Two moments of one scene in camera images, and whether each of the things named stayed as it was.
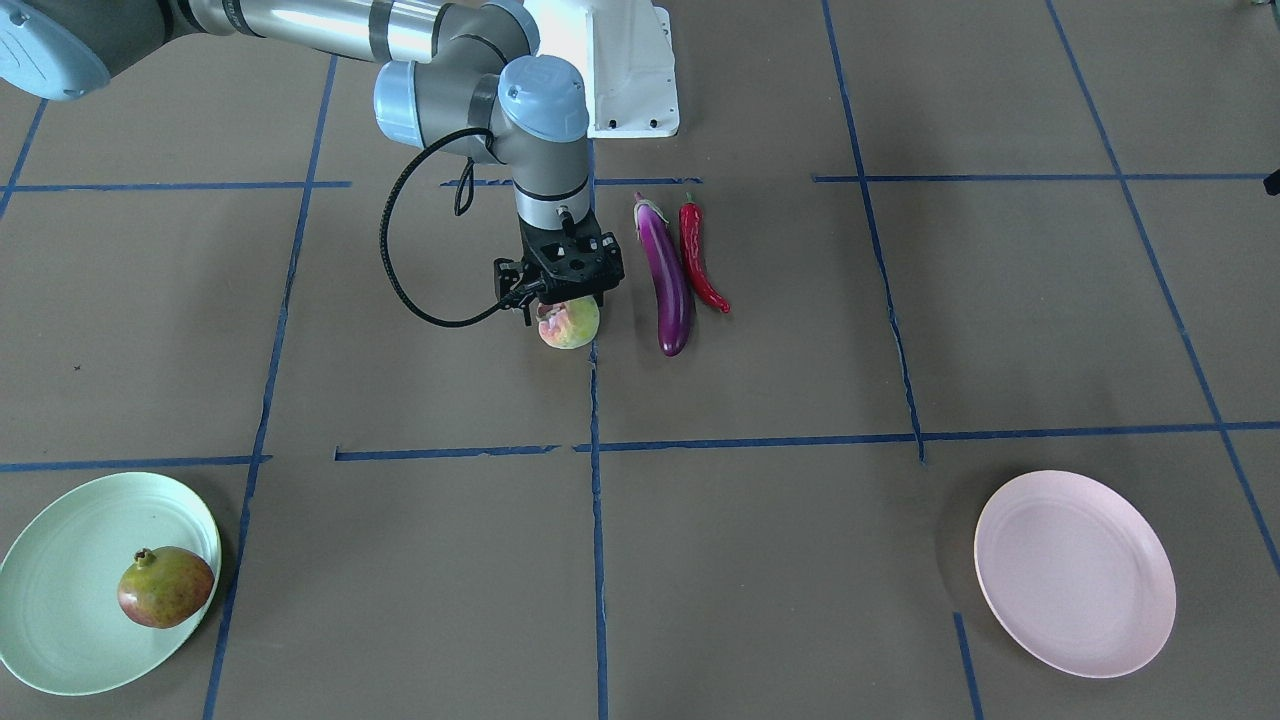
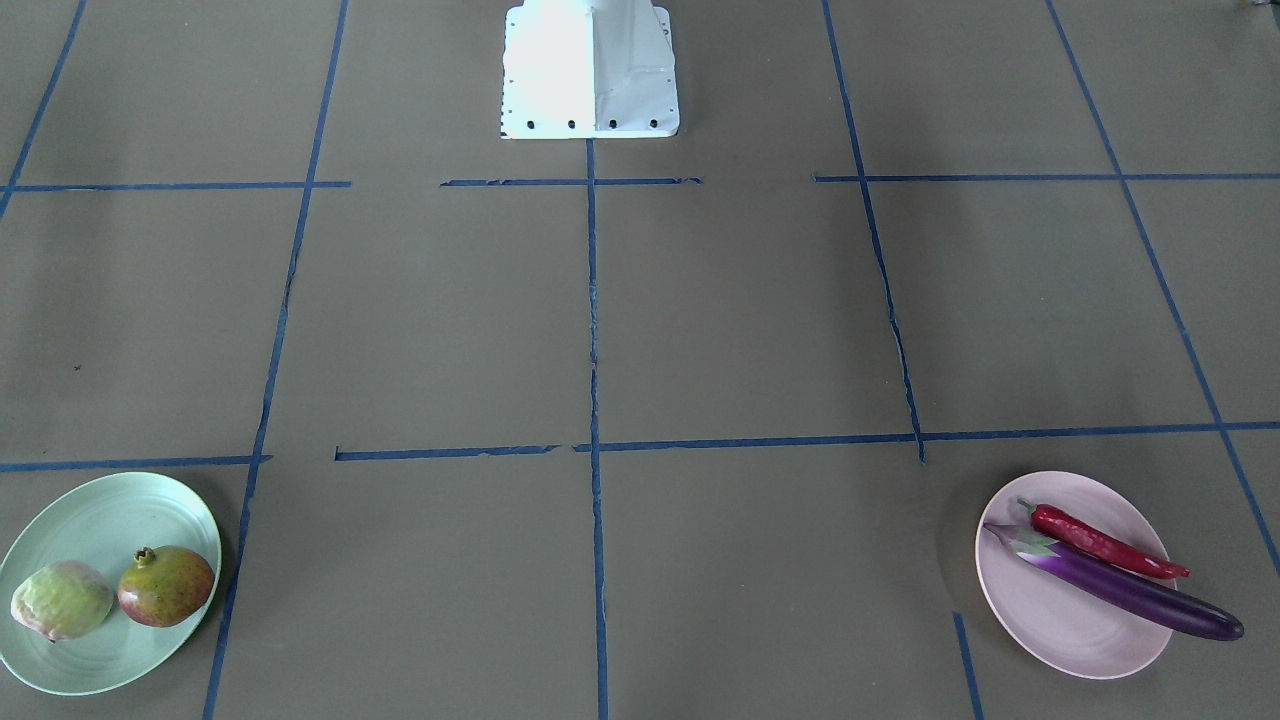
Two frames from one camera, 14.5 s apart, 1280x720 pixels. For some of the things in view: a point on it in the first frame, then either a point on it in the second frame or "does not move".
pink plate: [1075, 573] does not move
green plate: [63, 630] does not move
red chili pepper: [692, 223] to [1061, 525]
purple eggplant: [673, 294] to [1160, 602]
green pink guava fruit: [569, 324] to [62, 599]
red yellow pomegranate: [166, 588] does not move
